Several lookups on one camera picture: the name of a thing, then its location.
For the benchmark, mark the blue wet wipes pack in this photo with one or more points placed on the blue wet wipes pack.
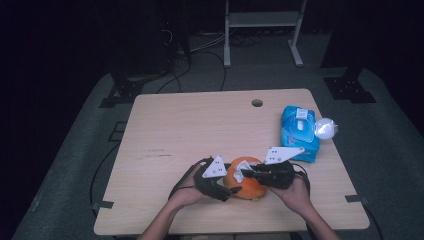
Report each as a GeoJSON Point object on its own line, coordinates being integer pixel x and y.
{"type": "Point", "coordinates": [298, 133]}

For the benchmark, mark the orange plush toy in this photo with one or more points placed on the orange plush toy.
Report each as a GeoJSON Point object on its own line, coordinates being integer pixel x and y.
{"type": "Point", "coordinates": [250, 190]}

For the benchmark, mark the black tape strip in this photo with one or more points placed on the black tape strip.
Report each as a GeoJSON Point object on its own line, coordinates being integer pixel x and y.
{"type": "Point", "coordinates": [103, 204]}
{"type": "Point", "coordinates": [356, 199]}

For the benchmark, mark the white wet wipe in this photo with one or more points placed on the white wet wipe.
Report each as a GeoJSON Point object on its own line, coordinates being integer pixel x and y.
{"type": "Point", "coordinates": [240, 170]}

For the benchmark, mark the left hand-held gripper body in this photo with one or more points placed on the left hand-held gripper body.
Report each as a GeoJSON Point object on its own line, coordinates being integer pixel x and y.
{"type": "Point", "coordinates": [210, 186]}

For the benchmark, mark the white metal stand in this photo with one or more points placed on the white metal stand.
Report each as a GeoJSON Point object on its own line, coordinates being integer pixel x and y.
{"type": "Point", "coordinates": [263, 19]}

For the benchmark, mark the person's right hand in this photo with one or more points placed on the person's right hand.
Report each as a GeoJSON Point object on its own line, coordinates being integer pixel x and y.
{"type": "Point", "coordinates": [296, 198]}

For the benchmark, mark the black floor plate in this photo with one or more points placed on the black floor plate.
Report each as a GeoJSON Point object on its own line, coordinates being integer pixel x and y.
{"type": "Point", "coordinates": [117, 131]}

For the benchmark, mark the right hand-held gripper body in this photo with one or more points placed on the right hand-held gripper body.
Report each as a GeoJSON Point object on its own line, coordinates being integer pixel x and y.
{"type": "Point", "coordinates": [278, 175]}

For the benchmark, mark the person's left hand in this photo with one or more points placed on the person's left hand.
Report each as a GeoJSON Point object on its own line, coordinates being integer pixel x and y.
{"type": "Point", "coordinates": [186, 195]}

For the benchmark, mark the black stand base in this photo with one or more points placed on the black stand base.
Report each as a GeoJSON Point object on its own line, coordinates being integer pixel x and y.
{"type": "Point", "coordinates": [348, 88]}
{"type": "Point", "coordinates": [125, 90]}

